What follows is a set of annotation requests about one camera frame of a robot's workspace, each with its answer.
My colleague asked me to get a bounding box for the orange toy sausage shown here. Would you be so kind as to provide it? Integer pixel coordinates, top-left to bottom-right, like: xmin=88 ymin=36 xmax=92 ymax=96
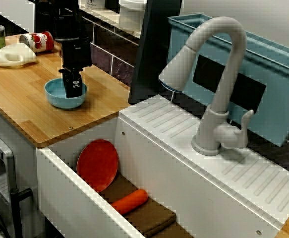
xmin=111 ymin=189 xmax=149 ymax=216

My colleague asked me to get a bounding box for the light blue bowl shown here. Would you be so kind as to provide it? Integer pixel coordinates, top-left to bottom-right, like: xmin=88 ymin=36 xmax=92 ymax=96
xmin=44 ymin=78 xmax=88 ymax=109

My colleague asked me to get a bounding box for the light blue plastic bin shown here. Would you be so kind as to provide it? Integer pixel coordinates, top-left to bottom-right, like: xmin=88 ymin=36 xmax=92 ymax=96
xmin=168 ymin=13 xmax=289 ymax=147

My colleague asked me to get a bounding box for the grey cabinet front panel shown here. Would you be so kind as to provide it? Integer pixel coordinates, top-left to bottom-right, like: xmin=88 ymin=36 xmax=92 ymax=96
xmin=0 ymin=125 xmax=18 ymax=224

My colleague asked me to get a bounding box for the black upright post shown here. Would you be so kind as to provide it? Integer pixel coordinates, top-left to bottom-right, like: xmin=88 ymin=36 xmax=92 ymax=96
xmin=128 ymin=0 xmax=183 ymax=105

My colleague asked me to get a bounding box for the white lidded plastic jar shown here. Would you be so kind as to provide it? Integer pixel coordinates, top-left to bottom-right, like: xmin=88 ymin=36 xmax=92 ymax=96
xmin=118 ymin=0 xmax=147 ymax=28

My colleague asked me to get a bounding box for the white toy sink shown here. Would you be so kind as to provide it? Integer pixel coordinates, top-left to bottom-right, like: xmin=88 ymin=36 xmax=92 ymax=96
xmin=36 ymin=94 xmax=289 ymax=238

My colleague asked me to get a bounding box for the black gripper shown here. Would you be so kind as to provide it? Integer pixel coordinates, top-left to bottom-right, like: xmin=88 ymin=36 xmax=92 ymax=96
xmin=54 ymin=36 xmax=93 ymax=99

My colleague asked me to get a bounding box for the black cabinet handle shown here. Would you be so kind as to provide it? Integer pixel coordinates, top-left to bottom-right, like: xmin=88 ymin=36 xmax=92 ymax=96
xmin=9 ymin=187 xmax=33 ymax=238

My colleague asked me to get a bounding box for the white toy milk jug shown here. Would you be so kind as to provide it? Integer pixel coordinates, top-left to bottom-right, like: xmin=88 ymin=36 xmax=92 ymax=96
xmin=0 ymin=42 xmax=38 ymax=68

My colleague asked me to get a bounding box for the grey toy faucet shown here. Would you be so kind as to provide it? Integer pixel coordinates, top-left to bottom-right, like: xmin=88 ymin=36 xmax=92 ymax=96
xmin=158 ymin=16 xmax=255 ymax=157

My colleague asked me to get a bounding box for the red white tomato can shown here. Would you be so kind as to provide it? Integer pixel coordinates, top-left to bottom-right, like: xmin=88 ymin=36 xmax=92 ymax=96
xmin=19 ymin=31 xmax=55 ymax=54

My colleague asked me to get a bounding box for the white lidded labelled jar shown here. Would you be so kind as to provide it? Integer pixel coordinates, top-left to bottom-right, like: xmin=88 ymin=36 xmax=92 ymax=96
xmin=84 ymin=0 xmax=105 ymax=9

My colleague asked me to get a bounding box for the brown folded cloth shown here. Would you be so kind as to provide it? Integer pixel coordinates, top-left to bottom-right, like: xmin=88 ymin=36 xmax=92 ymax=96
xmin=101 ymin=171 xmax=193 ymax=238

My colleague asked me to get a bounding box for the red plate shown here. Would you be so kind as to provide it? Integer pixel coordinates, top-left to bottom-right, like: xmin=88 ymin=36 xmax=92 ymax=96
xmin=76 ymin=139 xmax=119 ymax=193

